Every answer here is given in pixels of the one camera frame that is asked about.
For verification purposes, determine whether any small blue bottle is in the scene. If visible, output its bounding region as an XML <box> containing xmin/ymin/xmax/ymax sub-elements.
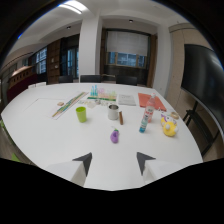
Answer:
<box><xmin>138</xmin><ymin>117</ymin><xmax>149</xmax><ymax>134</ymax></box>

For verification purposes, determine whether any clear bottle red label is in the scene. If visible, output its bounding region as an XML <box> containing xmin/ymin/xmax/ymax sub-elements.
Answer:
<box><xmin>144</xmin><ymin>93</ymin><xmax>157</xmax><ymax>124</ymax></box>

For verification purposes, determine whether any yellow plush toy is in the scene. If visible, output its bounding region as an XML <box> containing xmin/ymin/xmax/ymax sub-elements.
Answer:
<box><xmin>160</xmin><ymin>112</ymin><xmax>179</xmax><ymax>138</ymax></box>

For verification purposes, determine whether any purple eggplant toy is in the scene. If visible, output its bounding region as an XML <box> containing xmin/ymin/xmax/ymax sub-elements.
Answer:
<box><xmin>110</xmin><ymin>128</ymin><xmax>120</xmax><ymax>145</ymax></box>

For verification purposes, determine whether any green plastic cup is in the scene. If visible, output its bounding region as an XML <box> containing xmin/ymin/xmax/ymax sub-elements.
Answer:
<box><xmin>75</xmin><ymin>106</ymin><xmax>88</xmax><ymax>124</ymax></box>

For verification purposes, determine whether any black display stand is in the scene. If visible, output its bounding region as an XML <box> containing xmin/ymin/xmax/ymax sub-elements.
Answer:
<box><xmin>181</xmin><ymin>100</ymin><xmax>221</xmax><ymax>158</ymax></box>

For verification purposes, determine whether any long wooden ruler board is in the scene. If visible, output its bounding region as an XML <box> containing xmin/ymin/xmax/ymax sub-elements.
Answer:
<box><xmin>50</xmin><ymin>91</ymin><xmax>89</xmax><ymax>120</ymax></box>

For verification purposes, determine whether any clear plastic packet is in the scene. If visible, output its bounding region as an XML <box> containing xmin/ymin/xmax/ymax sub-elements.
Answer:
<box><xmin>77</xmin><ymin>99</ymin><xmax>98</xmax><ymax>109</ymax></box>

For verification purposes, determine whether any orange paper sheet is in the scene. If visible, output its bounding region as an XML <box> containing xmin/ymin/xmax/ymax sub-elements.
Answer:
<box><xmin>137</xmin><ymin>92</ymin><xmax>167</xmax><ymax>112</ymax></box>

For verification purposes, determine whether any metal mug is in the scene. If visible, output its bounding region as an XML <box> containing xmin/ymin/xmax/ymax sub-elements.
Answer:
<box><xmin>107</xmin><ymin>103</ymin><xmax>120</xmax><ymax>121</ymax></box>

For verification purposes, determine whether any white printed paper sheet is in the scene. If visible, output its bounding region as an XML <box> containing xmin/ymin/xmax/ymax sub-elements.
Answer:
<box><xmin>117</xmin><ymin>93</ymin><xmax>137</xmax><ymax>107</ymax></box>

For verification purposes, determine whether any black office chair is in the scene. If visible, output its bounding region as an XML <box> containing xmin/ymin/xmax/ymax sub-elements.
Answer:
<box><xmin>115</xmin><ymin>75</ymin><xmax>138</xmax><ymax>87</ymax></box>
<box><xmin>79</xmin><ymin>74</ymin><xmax>102</xmax><ymax>84</ymax></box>
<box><xmin>58</xmin><ymin>75</ymin><xmax>74</xmax><ymax>84</ymax></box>

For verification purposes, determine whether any large black display screen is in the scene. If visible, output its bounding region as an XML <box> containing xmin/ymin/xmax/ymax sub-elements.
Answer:
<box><xmin>180</xmin><ymin>43</ymin><xmax>224</xmax><ymax>134</ymax></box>

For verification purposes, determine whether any wooden reception counter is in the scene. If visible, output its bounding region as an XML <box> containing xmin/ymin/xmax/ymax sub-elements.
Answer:
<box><xmin>6</xmin><ymin>65</ymin><xmax>38</xmax><ymax>103</ymax></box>

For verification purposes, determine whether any white roller blind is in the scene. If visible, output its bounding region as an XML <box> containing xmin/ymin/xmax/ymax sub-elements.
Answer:
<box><xmin>105</xmin><ymin>30</ymin><xmax>150</xmax><ymax>57</ymax></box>

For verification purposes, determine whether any ceiling light panel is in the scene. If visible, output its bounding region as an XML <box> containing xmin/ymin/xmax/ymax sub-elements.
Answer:
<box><xmin>58</xmin><ymin>0</ymin><xmax>90</xmax><ymax>15</ymax></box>

